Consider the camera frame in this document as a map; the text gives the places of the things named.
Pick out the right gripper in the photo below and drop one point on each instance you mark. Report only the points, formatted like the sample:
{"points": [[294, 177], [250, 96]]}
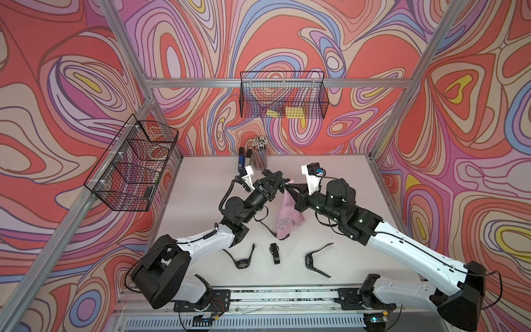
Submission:
{"points": [[300, 198]]}

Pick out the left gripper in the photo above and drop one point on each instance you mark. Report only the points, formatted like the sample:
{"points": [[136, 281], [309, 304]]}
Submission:
{"points": [[261, 187]]}

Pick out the pink microfibre cloth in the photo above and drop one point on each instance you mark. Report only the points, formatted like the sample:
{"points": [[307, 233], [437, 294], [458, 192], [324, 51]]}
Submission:
{"points": [[288, 218]]}

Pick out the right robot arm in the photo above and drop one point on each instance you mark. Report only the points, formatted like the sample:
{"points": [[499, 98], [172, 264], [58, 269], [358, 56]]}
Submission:
{"points": [[452, 288]]}

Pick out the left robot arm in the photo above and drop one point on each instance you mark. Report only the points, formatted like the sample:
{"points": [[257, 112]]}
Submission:
{"points": [[160, 275]]}

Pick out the blue marker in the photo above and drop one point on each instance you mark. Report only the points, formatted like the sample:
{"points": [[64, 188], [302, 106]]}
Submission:
{"points": [[242, 159]]}

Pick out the pencil cup with pencils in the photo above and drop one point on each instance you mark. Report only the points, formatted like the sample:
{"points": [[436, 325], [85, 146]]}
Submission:
{"points": [[260, 152]]}

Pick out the small yellow block in basket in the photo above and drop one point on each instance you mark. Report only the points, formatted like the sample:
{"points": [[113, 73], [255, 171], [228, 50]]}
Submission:
{"points": [[272, 114]]}

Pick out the yellow sponge in basket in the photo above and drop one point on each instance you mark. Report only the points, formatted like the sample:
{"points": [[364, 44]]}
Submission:
{"points": [[295, 112]]}

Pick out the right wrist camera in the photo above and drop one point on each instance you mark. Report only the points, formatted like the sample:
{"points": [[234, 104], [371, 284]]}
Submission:
{"points": [[314, 174]]}

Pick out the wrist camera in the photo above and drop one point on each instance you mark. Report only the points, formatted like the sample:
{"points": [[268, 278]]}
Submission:
{"points": [[248, 173], [314, 174]]}

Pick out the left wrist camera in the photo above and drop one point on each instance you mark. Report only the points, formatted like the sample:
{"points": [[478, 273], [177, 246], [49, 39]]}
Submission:
{"points": [[248, 173]]}

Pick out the back wall wire basket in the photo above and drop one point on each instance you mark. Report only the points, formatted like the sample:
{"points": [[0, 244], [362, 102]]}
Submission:
{"points": [[275, 90]]}

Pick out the wall wire basket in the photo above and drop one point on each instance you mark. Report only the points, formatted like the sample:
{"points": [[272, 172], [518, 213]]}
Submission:
{"points": [[275, 90], [126, 178]]}

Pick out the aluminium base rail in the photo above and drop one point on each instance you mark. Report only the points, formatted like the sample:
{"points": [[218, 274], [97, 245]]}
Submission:
{"points": [[265, 305]]}

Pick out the left wall wire basket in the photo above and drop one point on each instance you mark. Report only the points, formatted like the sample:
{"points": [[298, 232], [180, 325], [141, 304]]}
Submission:
{"points": [[126, 178]]}

